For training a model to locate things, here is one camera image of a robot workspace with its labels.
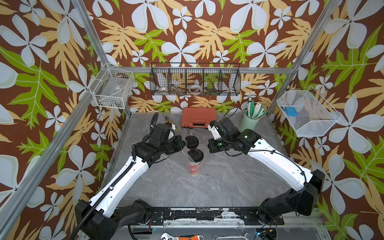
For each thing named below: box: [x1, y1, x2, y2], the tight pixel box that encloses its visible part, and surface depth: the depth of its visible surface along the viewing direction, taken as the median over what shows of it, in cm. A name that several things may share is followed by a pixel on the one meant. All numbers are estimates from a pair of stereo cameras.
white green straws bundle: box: [245, 99, 269, 119], surface depth 102 cm
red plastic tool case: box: [181, 107, 217, 128], surface depth 119 cm
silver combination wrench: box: [212, 232, 250, 240], surface depth 70 cm
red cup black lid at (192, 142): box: [185, 135, 199, 149], surface depth 84 cm
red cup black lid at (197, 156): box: [188, 148, 204, 177], surface depth 79 cm
